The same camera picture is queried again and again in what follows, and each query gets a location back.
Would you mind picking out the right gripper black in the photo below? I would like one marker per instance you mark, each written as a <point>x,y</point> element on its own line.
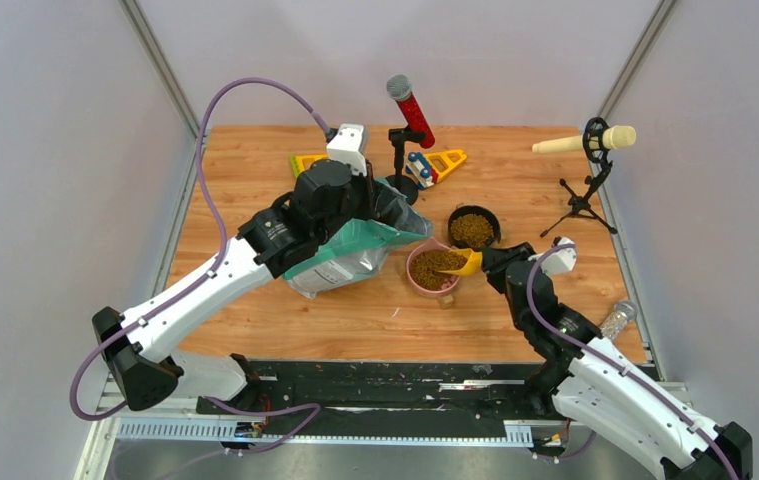
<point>494,261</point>

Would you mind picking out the black pet bowl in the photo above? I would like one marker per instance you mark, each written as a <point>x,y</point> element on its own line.
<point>473,226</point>

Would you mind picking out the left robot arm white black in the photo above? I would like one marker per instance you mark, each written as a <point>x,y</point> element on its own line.
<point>140,344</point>

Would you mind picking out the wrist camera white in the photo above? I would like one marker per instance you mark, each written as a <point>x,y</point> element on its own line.
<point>561,261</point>
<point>347,146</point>

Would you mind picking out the red glitter microphone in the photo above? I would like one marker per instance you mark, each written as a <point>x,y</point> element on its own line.
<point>400,89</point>

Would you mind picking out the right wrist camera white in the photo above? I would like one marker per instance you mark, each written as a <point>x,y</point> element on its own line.
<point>561,261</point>

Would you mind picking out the cream microphone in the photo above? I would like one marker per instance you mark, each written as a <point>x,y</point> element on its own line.
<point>612,138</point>

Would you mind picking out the black round-base mic stand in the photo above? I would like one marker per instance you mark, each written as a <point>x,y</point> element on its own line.
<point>398,137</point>

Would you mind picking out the small wooden block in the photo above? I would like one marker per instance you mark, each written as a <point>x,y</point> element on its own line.
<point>446,302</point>

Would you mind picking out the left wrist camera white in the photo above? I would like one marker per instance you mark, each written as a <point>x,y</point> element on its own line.
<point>347,146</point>

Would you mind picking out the green pet food bag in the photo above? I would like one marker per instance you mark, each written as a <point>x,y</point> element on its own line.
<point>357,252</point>

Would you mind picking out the brown pet food kibble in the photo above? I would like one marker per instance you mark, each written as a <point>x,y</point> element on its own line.
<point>427,268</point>

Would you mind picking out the yellow green toy triangle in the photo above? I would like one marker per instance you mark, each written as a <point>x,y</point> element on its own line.
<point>300,163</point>

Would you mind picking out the blue white toy car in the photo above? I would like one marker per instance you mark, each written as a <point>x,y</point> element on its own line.
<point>421,169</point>

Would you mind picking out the silver glitter microphone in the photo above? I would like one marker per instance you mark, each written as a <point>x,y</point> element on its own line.
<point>623,314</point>

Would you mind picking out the yellow orange toy triangle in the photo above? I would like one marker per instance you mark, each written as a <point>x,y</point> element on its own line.
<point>444,163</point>

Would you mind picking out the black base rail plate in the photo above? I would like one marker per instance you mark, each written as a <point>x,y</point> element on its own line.
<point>372,399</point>

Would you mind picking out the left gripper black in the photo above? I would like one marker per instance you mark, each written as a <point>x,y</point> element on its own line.
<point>370,189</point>

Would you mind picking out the yellow scoop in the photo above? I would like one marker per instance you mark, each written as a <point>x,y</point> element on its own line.
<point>473,262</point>

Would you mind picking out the pink cat-ear pet bowl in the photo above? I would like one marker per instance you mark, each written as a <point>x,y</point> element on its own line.
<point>426,268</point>

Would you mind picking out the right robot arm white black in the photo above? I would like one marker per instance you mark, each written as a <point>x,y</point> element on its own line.
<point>586,378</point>

